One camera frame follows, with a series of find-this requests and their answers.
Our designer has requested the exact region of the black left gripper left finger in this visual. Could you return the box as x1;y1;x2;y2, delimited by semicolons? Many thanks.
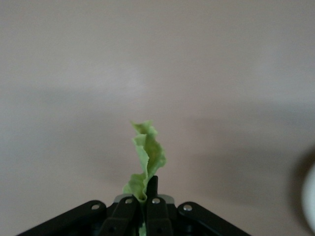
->
14;196;139;236

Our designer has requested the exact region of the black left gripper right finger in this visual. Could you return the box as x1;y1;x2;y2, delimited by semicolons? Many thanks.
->
146;175;250;236

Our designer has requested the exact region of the beige plate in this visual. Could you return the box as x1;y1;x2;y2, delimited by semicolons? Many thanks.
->
301;162;315;231

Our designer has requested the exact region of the green lettuce leaf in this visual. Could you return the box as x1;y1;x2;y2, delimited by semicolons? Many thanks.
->
122;119;167;236

